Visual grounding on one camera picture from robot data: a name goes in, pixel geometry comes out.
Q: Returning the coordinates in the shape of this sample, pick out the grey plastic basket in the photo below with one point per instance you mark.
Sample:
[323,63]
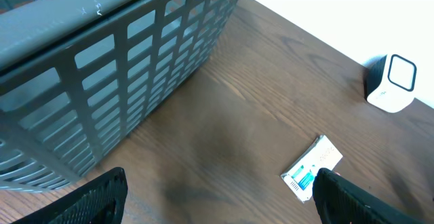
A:
[77,76]

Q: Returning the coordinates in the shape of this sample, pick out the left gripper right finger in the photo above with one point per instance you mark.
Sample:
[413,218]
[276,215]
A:
[338,201]

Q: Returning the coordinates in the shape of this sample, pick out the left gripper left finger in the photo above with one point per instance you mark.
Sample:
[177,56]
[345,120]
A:
[101,200]

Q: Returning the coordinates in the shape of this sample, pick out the white Panadol box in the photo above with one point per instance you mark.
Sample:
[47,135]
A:
[300,175]

